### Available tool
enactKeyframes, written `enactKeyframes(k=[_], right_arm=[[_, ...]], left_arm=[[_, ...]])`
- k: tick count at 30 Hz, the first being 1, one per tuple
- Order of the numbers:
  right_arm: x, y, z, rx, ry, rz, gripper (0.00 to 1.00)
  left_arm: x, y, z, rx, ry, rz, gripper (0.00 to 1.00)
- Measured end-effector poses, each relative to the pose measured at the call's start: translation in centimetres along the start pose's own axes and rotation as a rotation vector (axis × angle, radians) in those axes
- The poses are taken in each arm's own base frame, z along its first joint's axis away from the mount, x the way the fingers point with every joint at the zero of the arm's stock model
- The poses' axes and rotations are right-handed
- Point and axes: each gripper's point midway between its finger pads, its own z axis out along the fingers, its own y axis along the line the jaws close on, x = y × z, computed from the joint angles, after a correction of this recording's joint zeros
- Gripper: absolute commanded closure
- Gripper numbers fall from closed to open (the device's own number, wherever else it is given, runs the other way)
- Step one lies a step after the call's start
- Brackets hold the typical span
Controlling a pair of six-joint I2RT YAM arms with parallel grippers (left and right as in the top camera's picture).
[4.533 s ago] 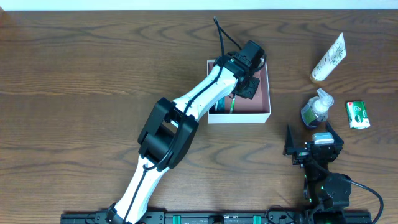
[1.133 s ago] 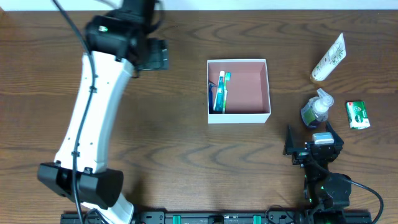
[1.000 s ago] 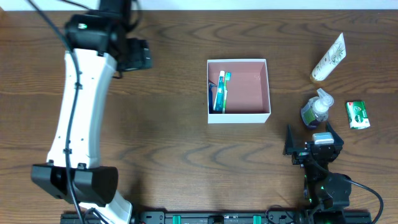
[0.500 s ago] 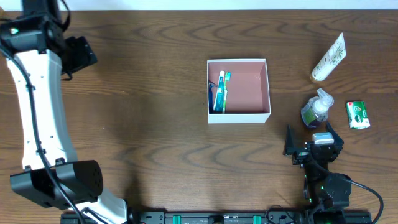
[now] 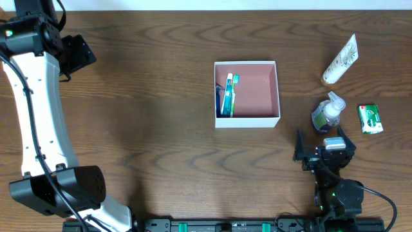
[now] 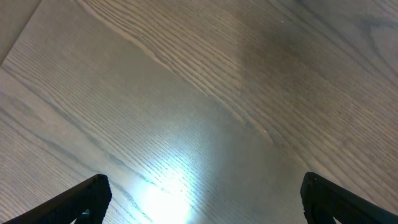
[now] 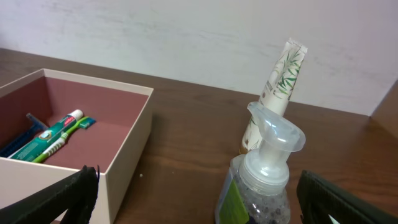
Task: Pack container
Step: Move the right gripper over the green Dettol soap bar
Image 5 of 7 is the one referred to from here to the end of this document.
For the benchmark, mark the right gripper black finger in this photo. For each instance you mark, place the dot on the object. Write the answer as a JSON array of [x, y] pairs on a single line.
[[299, 153], [349, 144]]

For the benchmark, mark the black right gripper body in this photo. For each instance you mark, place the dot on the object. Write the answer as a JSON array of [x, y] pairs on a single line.
[[322, 154]]

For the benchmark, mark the green soap bar package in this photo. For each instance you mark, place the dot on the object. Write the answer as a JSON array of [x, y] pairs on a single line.
[[370, 119]]

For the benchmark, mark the clear foam soap pump bottle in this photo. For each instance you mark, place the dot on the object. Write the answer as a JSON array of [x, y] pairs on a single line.
[[327, 114]]

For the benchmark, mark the teal toothpaste tube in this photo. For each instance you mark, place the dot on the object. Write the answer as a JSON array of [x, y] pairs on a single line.
[[227, 100]]

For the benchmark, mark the white lotion tube leaf print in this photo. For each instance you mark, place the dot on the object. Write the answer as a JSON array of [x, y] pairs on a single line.
[[342, 62]]

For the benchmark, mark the green white toothbrush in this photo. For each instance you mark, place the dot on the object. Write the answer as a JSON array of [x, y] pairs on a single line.
[[235, 80]]

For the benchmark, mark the blue razor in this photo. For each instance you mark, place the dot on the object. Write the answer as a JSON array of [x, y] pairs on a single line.
[[219, 89]]

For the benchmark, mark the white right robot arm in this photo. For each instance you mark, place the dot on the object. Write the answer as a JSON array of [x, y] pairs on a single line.
[[339, 199]]

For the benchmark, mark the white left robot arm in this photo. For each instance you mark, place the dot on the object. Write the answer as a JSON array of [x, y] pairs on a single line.
[[36, 59]]

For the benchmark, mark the white box pink interior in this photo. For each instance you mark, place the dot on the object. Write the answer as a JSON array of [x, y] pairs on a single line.
[[257, 102]]

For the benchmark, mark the black mounting rail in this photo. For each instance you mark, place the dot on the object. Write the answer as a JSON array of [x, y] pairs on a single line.
[[281, 224]]

